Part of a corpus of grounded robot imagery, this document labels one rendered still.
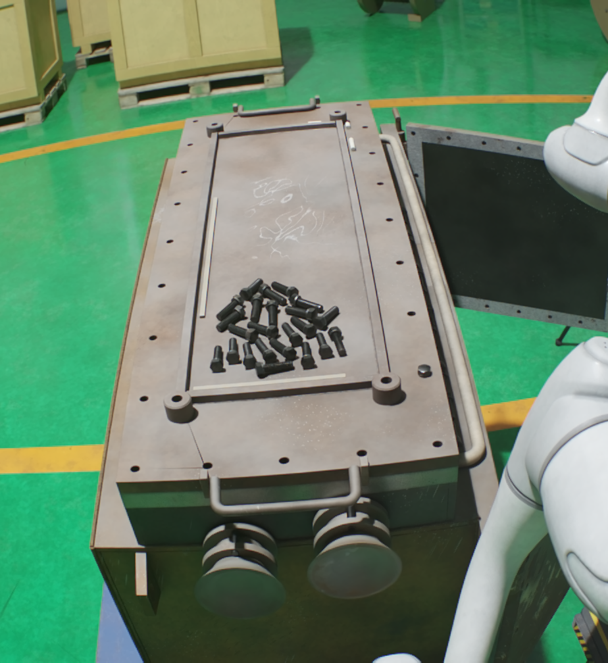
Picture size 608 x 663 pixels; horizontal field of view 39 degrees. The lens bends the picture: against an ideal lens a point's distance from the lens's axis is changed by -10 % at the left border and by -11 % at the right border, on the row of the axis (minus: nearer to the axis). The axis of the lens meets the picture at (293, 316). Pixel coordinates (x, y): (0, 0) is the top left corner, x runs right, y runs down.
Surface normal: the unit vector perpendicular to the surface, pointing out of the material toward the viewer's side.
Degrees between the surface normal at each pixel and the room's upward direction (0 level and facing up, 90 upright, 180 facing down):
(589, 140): 60
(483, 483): 0
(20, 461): 0
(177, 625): 90
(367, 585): 55
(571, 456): 44
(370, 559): 90
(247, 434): 0
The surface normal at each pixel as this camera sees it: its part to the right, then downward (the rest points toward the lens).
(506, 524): -0.72, 0.35
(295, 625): 0.02, 0.55
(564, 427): -0.69, -0.56
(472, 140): -0.40, 0.54
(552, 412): -0.88, -0.42
